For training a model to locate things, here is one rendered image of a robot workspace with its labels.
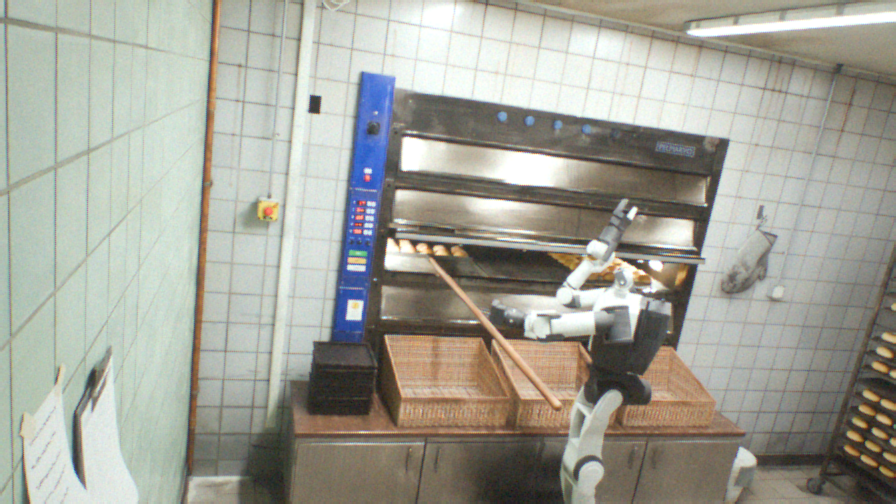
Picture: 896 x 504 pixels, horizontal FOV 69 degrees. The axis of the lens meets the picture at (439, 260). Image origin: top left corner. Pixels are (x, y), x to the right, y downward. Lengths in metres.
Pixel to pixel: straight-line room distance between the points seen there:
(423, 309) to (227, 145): 1.28
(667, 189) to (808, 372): 1.76
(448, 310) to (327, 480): 1.06
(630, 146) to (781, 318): 1.61
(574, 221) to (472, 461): 1.38
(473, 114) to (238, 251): 1.33
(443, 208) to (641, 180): 1.14
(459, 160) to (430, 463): 1.49
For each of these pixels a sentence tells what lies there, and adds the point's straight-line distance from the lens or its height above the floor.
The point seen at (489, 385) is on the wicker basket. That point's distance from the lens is 3.46.
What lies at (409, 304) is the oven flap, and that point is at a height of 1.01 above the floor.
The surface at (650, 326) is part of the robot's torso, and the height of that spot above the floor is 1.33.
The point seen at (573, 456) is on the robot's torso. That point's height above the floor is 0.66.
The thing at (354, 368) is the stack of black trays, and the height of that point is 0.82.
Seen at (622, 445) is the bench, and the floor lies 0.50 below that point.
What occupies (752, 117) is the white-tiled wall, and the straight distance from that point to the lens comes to 4.12.
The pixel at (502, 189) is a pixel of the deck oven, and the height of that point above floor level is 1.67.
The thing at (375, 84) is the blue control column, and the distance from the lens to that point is 3.15.
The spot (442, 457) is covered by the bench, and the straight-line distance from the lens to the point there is 3.22.
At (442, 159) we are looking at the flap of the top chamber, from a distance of 3.28.
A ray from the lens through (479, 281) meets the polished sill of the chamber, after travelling 3.49.
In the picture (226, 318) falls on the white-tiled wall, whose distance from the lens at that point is 3.36.
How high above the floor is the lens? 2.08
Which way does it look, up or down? 14 degrees down
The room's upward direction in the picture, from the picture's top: 9 degrees clockwise
